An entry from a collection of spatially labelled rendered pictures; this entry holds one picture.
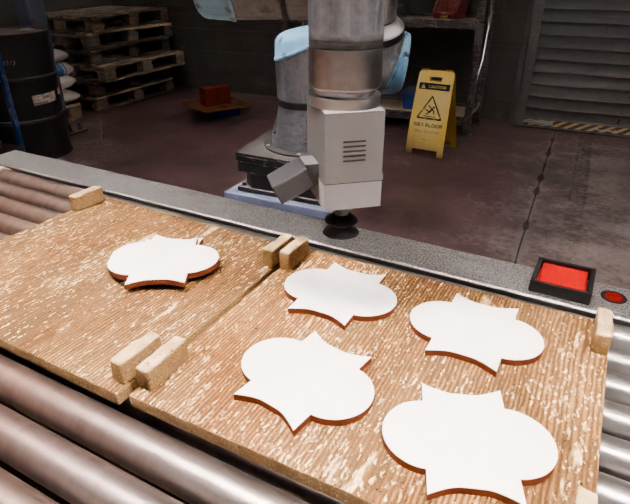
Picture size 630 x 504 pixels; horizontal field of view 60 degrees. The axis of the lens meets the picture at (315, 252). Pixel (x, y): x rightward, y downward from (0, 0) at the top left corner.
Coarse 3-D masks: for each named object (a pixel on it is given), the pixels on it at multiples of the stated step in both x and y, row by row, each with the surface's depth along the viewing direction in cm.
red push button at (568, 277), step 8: (544, 264) 77; (552, 264) 77; (544, 272) 75; (552, 272) 75; (560, 272) 75; (568, 272) 75; (576, 272) 75; (584, 272) 75; (544, 280) 73; (552, 280) 73; (560, 280) 73; (568, 280) 73; (576, 280) 73; (584, 280) 73; (576, 288) 71; (584, 288) 71
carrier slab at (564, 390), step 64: (320, 256) 77; (256, 320) 64; (320, 320) 64; (384, 320) 64; (576, 320) 64; (192, 384) 54; (384, 384) 54; (448, 384) 54; (512, 384) 54; (576, 384) 54; (256, 448) 47; (320, 448) 47; (384, 448) 47; (576, 448) 47
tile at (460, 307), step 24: (432, 312) 64; (456, 312) 64; (480, 312) 64; (504, 312) 64; (432, 336) 59; (456, 336) 59; (480, 336) 59; (504, 336) 59; (528, 336) 59; (480, 360) 56; (504, 360) 56; (528, 360) 56
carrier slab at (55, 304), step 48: (0, 240) 82; (48, 240) 82; (96, 240) 82; (144, 240) 82; (240, 240) 82; (0, 288) 70; (48, 288) 70; (96, 288) 70; (144, 288) 70; (192, 288) 70; (240, 288) 70; (0, 336) 61; (48, 336) 61; (96, 336) 61; (192, 336) 62; (96, 384) 54
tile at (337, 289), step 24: (336, 264) 74; (288, 288) 68; (312, 288) 68; (336, 288) 68; (360, 288) 68; (384, 288) 68; (288, 312) 65; (312, 312) 64; (336, 312) 64; (360, 312) 64; (384, 312) 64
